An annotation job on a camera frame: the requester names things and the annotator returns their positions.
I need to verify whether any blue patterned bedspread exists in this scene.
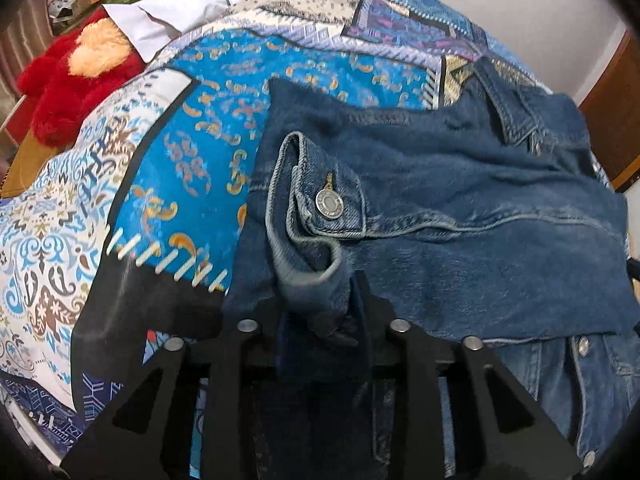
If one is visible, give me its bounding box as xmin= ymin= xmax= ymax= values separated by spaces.
xmin=0 ymin=0 xmax=617 ymax=463

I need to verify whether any red plush toy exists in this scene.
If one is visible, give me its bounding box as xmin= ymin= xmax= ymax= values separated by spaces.
xmin=17 ymin=17 xmax=147 ymax=149

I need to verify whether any striped curtain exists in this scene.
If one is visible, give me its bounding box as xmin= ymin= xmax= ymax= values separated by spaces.
xmin=0 ymin=0 xmax=57 ymax=103

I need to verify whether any brown wooden door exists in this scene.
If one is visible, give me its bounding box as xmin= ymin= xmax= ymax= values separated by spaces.
xmin=577 ymin=30 xmax=640 ymax=194

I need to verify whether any white pillow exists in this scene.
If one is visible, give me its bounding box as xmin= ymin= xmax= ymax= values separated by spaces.
xmin=102 ymin=0 xmax=262 ymax=62

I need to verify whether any blue denim jacket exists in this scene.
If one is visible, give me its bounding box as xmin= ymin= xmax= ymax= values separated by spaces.
xmin=222 ymin=57 xmax=640 ymax=480

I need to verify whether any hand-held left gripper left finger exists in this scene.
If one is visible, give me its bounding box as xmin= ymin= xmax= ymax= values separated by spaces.
xmin=60 ymin=296 xmax=282 ymax=480

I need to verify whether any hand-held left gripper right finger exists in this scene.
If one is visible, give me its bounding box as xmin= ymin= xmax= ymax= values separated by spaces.
xmin=350 ymin=270 xmax=584 ymax=480

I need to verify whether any brown wooden bed frame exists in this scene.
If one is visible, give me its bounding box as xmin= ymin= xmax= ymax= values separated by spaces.
xmin=0 ymin=125 xmax=71 ymax=199

